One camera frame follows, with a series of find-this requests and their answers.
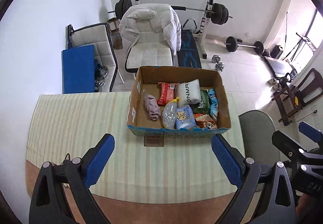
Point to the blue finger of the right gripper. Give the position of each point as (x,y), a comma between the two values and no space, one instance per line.
(309,131)
(288,146)

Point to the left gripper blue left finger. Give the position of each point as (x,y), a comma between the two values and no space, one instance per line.
(49,202)

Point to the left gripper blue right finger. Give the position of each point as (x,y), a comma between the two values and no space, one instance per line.
(276,201)

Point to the blue long snack packet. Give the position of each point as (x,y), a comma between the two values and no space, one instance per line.
(213,104)

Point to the orange snack packet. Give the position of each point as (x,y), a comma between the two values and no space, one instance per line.
(205,121)

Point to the green snack packet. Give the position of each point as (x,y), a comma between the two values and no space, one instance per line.
(204,106)

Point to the light blue cat pouch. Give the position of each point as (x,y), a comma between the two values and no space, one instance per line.
(185,118)

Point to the white tissue pack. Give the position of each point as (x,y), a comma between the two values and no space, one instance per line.
(188,93)

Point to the silver yellow scrub sponge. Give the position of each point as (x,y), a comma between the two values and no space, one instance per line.
(169,114)

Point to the red snack packet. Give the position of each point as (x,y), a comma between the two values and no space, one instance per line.
(167,93)

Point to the purple cloth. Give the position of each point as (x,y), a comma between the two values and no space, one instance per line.
(152,108)

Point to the grey round chair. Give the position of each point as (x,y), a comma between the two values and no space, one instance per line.
(257,129)

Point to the dark wooden chair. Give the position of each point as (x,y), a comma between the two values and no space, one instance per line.
(293,98)

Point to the black kettlebell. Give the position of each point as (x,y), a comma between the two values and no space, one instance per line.
(284,80)

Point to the chrome dumbbell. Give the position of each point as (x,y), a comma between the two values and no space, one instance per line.
(219,65)

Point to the striped cat tablecloth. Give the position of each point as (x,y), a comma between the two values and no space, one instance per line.
(180,182)

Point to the floor barbell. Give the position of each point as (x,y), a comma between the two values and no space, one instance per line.
(232,45)

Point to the blue folded mat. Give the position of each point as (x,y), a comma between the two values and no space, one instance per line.
(78,70)

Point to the barbell on rack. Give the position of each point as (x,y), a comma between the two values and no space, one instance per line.
(219,14)

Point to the open cardboard box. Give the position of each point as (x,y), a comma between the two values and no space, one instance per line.
(147,79)

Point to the white squat rack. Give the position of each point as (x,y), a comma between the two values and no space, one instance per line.
(200,35)

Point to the white padded chair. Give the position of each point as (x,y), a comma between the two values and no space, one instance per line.
(151,49)

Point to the small wooden stool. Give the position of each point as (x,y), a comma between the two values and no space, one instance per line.
(113,27)

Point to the white puffer jacket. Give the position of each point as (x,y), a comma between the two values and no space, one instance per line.
(151,18)

